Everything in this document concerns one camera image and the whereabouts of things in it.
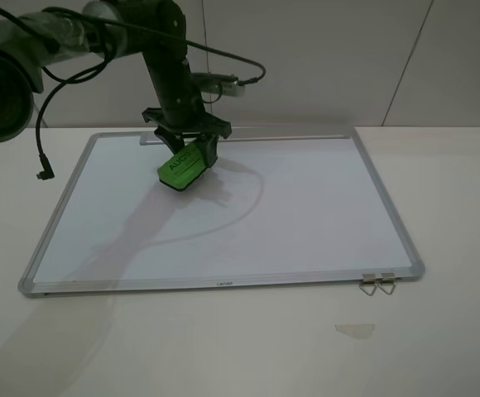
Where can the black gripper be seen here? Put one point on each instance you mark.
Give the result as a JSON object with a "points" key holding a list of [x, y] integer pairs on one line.
{"points": [[175, 123]]}

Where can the green whiteboard eraser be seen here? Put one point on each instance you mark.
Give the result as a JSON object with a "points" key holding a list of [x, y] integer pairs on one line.
{"points": [[183, 168]]}

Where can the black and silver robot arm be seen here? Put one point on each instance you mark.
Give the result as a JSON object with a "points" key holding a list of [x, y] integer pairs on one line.
{"points": [[112, 30]]}

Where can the aluminium framed whiteboard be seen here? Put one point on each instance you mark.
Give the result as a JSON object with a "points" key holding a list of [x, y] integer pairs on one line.
{"points": [[268, 213]]}

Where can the grey marker tray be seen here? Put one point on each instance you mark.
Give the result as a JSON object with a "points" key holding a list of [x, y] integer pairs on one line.
{"points": [[149, 139]]}

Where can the left metal hanging clip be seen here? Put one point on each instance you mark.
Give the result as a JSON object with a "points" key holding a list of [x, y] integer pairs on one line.
{"points": [[368, 284]]}

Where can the metal hanging clip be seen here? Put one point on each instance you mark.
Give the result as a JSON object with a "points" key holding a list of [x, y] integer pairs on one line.
{"points": [[387, 283], [368, 284]]}

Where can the right metal hanging clip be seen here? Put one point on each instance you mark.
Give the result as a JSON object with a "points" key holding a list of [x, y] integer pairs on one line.
{"points": [[387, 283]]}

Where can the clear tape piece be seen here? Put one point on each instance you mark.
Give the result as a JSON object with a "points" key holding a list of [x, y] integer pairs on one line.
{"points": [[362, 331]]}

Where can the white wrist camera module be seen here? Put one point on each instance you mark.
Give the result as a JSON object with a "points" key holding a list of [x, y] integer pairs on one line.
{"points": [[219, 84]]}

